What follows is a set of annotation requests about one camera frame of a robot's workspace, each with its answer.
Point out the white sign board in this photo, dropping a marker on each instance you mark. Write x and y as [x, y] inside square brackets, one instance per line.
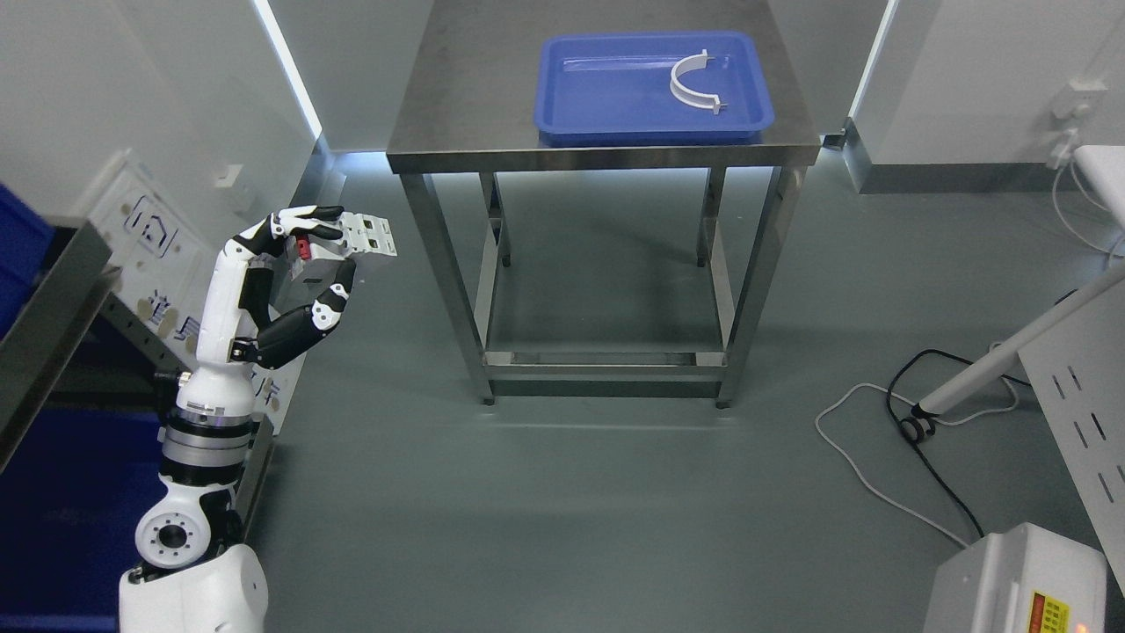
[165, 263]

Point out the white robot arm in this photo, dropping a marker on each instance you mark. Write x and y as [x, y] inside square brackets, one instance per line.
[196, 573]

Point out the white device with warning label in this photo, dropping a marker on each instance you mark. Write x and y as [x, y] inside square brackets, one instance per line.
[1028, 579]

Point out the steel shelf rack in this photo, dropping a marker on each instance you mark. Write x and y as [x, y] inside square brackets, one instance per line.
[38, 347]

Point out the grey circuit breaker red switch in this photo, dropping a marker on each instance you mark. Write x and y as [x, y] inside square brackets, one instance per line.
[366, 239]

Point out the white perforated cabinet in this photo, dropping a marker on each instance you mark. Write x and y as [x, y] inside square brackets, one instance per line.
[1075, 369]

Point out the white power adapter plug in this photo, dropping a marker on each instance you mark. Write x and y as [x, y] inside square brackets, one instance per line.
[1062, 151]

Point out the blue plastic tray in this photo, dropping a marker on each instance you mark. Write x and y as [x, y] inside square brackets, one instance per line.
[651, 88]

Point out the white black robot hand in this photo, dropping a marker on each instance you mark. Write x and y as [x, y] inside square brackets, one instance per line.
[236, 329]

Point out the white wall socket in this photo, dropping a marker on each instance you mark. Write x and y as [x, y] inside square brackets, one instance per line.
[1078, 99]

